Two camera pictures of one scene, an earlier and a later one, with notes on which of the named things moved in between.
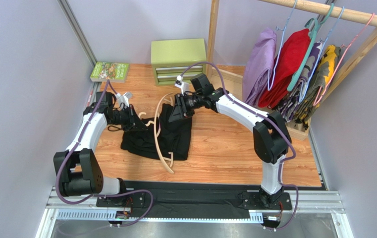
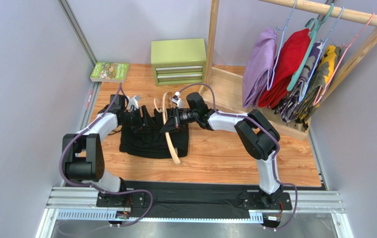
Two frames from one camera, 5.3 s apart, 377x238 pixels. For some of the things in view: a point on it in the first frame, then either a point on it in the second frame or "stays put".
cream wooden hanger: [169, 166] -> [170, 140]
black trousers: [175, 137] stays put
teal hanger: [313, 26] stays put
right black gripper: [180, 105] -> [176, 117]
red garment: [292, 45] stays put
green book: [116, 72] stays put
